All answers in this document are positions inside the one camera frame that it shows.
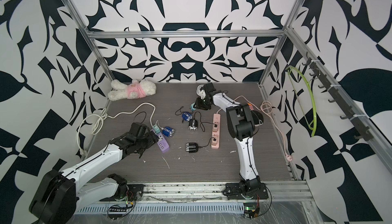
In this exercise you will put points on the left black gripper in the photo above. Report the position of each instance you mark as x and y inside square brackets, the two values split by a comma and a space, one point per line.
[153, 139]

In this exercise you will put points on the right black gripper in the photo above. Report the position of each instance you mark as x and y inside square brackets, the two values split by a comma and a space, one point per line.
[199, 104]

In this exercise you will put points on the teal usb charger plug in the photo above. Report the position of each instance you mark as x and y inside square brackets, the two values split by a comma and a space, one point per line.
[156, 129]

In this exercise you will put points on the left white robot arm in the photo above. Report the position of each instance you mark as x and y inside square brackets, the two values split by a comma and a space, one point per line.
[61, 194]

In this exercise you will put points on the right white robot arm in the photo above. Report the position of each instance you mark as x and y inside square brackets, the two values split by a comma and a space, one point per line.
[241, 127]

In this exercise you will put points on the purple power strip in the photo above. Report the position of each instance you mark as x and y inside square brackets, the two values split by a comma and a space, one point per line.
[162, 143]

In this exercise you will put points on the pink power strip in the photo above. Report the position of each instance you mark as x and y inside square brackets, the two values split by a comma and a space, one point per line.
[215, 131]

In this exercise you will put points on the white plush toy pink outfit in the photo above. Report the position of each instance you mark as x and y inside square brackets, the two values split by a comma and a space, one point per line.
[135, 90]

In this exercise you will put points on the green plastic hanger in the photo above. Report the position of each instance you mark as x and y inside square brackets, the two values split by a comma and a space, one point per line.
[305, 100]

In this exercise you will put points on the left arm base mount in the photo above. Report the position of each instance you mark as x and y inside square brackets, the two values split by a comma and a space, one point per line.
[124, 191]

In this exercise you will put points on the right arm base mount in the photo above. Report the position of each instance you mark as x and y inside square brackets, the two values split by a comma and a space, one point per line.
[249, 189]

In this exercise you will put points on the aluminium frame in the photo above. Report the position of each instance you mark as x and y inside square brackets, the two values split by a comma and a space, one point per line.
[243, 47]

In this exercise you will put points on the black wall hook rack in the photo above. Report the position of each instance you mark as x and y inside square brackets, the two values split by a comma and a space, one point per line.
[359, 120]

